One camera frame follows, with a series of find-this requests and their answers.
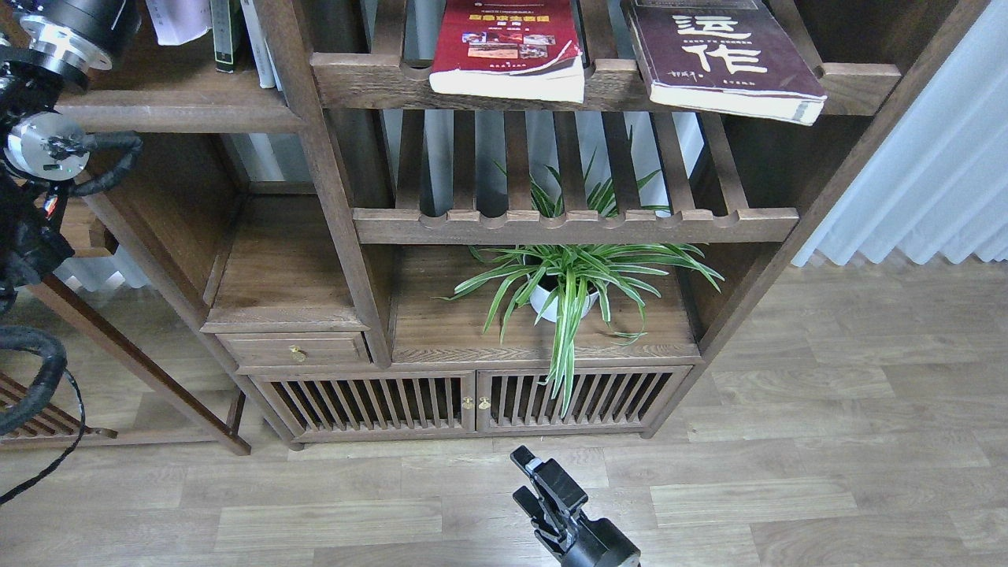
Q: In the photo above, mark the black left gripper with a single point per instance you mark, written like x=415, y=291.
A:
x=68, y=38

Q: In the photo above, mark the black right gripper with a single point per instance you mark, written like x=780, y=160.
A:
x=558, y=523

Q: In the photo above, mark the pale lilac book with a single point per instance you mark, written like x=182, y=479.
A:
x=179, y=22

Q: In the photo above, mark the maroon book white characters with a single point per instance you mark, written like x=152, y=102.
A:
x=722, y=56

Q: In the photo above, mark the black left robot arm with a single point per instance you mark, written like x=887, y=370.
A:
x=46, y=157

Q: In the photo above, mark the green spine book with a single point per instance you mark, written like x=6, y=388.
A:
x=227, y=34

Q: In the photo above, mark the white plant pot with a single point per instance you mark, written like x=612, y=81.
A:
x=541, y=293

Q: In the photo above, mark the white thin book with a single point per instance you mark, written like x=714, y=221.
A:
x=259, y=47

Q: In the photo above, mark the green spider plant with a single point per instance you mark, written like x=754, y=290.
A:
x=609, y=267

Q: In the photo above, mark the dark wooden bookshelf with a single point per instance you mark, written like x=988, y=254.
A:
x=335, y=214

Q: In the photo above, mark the brass drawer knob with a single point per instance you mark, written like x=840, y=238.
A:
x=297, y=354

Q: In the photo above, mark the wooden side rack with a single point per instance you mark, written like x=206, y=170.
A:
x=53, y=427

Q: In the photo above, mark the red cover book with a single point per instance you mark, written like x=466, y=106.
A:
x=510, y=50

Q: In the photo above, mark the white pleated curtain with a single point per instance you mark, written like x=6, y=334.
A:
x=938, y=183

